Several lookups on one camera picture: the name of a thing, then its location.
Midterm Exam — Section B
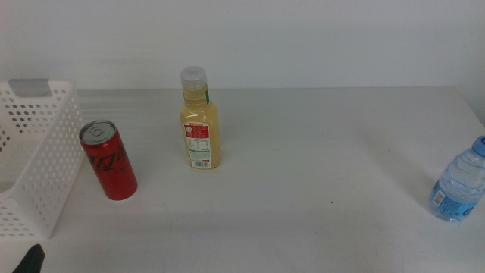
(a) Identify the red cola can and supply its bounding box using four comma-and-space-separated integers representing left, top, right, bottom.
78, 119, 139, 202

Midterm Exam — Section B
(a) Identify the yellow juice bottle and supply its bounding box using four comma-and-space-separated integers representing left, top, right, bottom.
179, 65, 223, 171

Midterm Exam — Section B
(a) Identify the clear water bottle blue cap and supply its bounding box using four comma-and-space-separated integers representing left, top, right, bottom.
428, 135, 485, 223

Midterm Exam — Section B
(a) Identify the white perforated plastic basket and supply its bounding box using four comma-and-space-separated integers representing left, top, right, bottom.
0, 78, 86, 242

